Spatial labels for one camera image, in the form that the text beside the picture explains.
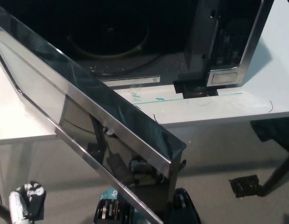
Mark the glass microwave turntable plate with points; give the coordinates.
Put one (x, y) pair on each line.
(111, 50)

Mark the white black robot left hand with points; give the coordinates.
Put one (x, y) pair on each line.
(32, 196)

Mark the black teal robot torso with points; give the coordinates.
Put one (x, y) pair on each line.
(107, 210)

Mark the black metal table leg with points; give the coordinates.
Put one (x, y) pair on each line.
(276, 175)

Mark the mirrored microwave door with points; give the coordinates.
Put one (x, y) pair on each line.
(65, 93)

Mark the black stainless microwave body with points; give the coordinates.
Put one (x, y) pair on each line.
(205, 35)

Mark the black floor socket box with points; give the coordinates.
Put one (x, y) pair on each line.
(244, 186)

